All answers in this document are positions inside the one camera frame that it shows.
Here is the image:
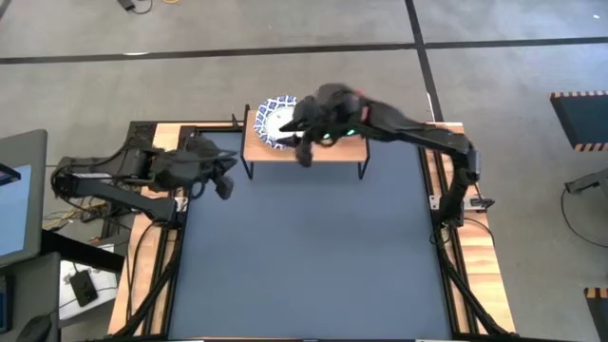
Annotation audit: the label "dark panel hazard stripes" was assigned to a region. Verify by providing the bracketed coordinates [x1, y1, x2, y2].
[583, 286, 608, 342]
[549, 89, 608, 153]

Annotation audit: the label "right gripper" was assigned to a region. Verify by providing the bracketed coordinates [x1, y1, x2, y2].
[275, 84, 367, 168]

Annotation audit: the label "paper bowl blue rim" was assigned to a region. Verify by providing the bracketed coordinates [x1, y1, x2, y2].
[253, 94, 299, 151]

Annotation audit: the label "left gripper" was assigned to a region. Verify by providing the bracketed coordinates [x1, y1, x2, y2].
[156, 135, 238, 200]

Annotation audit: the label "black computer mouse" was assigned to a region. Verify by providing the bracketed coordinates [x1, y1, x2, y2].
[15, 313, 54, 342]

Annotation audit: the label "grey stand leg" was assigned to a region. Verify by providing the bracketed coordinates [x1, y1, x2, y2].
[563, 168, 608, 196]

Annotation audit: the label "black phone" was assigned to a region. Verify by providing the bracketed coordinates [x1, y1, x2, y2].
[69, 269, 100, 308]

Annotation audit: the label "black floor cable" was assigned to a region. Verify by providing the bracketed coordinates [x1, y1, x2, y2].
[560, 187, 608, 249]

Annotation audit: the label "white paper sheet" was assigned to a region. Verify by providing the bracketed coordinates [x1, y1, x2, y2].
[58, 243, 121, 320]

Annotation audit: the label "grey laptop blue screen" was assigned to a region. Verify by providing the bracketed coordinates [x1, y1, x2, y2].
[0, 128, 49, 268]

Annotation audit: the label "yellow orange cable bundle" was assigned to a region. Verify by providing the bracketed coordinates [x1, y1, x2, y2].
[41, 201, 108, 232]

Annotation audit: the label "white mounting bracket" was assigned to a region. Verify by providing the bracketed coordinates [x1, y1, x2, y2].
[428, 193, 496, 211]

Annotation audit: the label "black support strut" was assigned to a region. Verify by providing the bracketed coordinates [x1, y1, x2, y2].
[112, 227, 184, 339]
[435, 237, 517, 339]

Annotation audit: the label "wooden shelf black metal frame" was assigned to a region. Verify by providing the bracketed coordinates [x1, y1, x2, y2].
[231, 104, 371, 181]

